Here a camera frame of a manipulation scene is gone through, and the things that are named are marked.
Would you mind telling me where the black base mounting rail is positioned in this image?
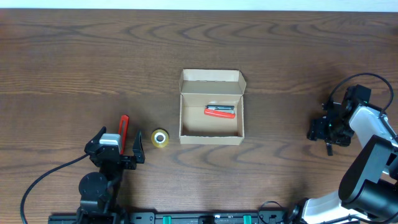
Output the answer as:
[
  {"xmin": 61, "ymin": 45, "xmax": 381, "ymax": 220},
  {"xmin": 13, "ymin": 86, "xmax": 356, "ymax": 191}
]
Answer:
[{"xmin": 48, "ymin": 210, "xmax": 361, "ymax": 224}]

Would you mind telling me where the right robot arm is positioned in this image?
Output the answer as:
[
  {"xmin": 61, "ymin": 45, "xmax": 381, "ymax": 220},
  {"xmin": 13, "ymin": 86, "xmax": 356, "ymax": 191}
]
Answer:
[{"xmin": 292, "ymin": 85, "xmax": 397, "ymax": 223}]

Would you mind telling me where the yellow clear tape roll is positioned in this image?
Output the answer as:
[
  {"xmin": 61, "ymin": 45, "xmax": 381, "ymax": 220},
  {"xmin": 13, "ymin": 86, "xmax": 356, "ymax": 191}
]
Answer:
[{"xmin": 151, "ymin": 129, "xmax": 169, "ymax": 148}]

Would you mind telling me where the open cardboard box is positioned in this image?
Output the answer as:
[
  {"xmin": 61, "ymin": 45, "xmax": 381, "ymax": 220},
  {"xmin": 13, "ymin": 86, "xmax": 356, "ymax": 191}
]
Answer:
[{"xmin": 179, "ymin": 69, "xmax": 246, "ymax": 145}]

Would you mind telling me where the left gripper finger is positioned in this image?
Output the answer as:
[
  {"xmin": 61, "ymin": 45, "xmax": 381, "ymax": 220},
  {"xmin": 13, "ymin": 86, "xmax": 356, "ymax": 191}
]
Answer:
[
  {"xmin": 85, "ymin": 126, "xmax": 106, "ymax": 149},
  {"xmin": 132, "ymin": 131, "xmax": 145, "ymax": 157}
]

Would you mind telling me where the black whiteboard marker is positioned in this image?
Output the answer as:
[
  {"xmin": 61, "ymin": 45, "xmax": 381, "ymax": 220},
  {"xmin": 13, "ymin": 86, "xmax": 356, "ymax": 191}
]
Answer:
[{"xmin": 326, "ymin": 142, "xmax": 333, "ymax": 156}]

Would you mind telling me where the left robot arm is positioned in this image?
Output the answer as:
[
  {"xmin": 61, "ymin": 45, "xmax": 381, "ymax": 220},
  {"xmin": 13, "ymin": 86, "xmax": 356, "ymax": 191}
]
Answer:
[{"xmin": 76, "ymin": 127, "xmax": 145, "ymax": 224}]

